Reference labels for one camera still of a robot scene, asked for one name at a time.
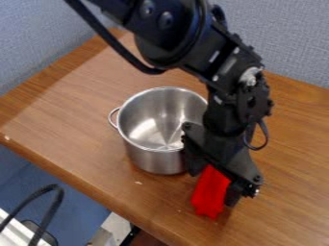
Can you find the white box under table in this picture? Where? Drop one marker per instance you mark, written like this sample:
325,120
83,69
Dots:
20,231

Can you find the red block object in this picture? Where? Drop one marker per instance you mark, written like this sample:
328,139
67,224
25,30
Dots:
207,198

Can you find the stainless steel pot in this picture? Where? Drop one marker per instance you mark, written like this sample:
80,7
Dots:
147,121

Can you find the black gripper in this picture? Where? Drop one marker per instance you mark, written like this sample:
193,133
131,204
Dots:
227,155

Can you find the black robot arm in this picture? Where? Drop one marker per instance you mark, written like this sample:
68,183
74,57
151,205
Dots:
182,34

